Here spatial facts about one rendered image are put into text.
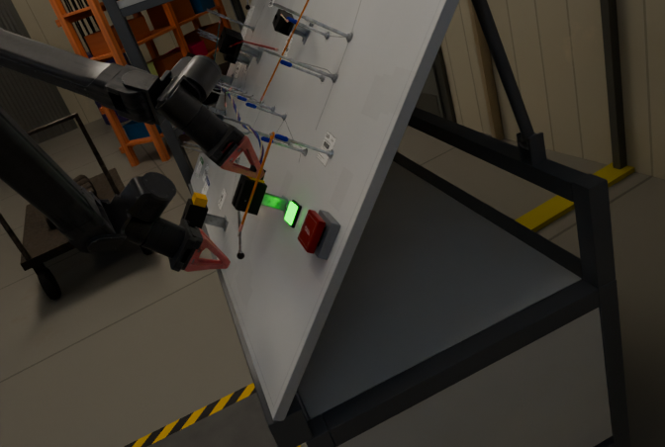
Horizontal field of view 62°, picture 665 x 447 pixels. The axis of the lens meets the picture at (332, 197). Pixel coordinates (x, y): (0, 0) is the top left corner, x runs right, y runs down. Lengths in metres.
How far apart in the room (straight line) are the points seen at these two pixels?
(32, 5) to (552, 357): 8.26
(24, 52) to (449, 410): 0.95
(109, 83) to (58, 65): 0.11
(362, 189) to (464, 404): 0.45
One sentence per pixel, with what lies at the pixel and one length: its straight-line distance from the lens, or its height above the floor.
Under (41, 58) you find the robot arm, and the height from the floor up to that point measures 1.42.
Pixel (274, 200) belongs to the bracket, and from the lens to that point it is 0.99.
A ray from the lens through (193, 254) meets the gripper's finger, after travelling 0.98.
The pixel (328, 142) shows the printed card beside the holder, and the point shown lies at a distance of 0.91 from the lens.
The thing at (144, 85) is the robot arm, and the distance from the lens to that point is 0.94.
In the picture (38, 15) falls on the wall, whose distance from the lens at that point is 8.77.
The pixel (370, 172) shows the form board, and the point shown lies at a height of 1.17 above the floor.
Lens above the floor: 1.48
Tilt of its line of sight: 25 degrees down
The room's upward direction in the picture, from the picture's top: 18 degrees counter-clockwise
